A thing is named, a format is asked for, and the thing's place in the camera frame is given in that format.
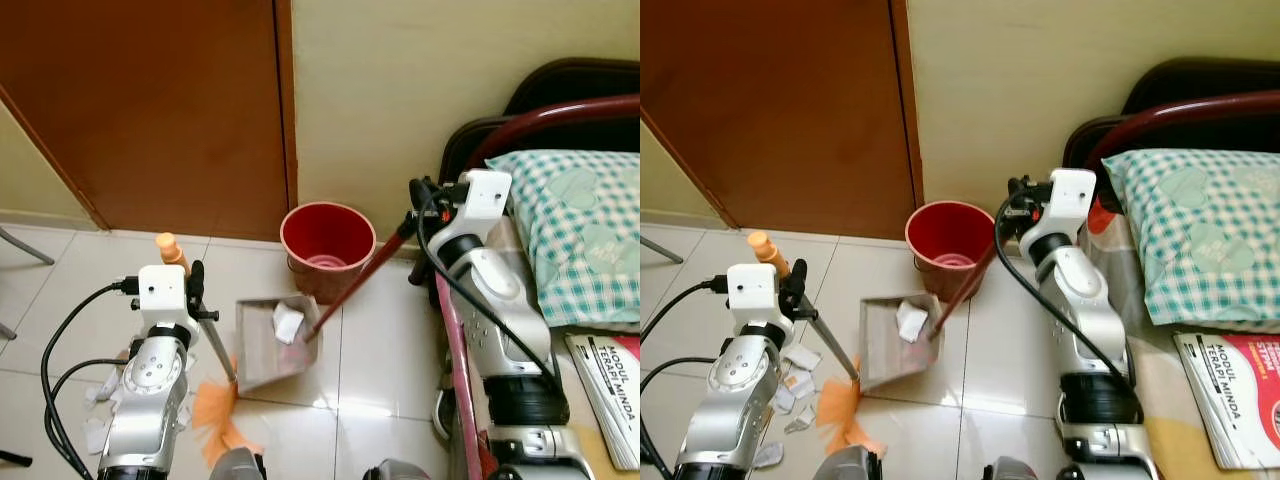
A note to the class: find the orange bristle broom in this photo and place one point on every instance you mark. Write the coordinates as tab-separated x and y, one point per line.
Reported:
215	405
840	405

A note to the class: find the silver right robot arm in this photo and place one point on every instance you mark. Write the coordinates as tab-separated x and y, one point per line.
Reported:
1085	300
505	300

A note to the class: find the white paper scrap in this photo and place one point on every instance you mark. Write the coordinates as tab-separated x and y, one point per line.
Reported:
801	419
803	356
799	385
96	436
767	455
288	322
911	320
184	413

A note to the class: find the red plastic bucket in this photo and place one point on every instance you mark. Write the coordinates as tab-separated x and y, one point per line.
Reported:
950	240
328	240

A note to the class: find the grey metal chair leg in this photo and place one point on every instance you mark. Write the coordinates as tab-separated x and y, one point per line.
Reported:
25	245
660	250

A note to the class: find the green checked pillow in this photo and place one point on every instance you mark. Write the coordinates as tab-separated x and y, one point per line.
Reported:
580	240
1200	240

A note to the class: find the dark red bed headboard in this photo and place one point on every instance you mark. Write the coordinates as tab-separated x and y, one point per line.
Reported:
1180	110
560	112

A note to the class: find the grey robot left leg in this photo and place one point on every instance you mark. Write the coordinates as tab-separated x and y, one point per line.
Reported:
850	465
238	466

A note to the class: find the grey robot leg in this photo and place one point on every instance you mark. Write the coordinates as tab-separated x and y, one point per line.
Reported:
850	465
1010	470
395	471
238	466

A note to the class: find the brown wooden door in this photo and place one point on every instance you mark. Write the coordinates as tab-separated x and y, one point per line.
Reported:
150	100
770	100

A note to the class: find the white and red book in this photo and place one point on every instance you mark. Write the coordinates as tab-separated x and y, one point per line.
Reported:
615	395
1240	395

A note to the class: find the black chair foot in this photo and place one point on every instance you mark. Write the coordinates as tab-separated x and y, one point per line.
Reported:
12	460

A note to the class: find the grey robot right leg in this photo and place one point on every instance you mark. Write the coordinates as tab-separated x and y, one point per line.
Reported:
395	471
1010	470

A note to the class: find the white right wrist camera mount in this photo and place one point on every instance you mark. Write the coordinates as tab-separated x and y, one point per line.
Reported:
1068	198
485	200

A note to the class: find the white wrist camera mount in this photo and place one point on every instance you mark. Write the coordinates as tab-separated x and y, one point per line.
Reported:
485	200
160	290
1068	198
752	290

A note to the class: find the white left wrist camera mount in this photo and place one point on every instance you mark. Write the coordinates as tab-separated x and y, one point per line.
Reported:
752	290
160	290

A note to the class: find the pink bed side rail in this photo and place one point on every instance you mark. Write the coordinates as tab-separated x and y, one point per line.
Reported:
455	340

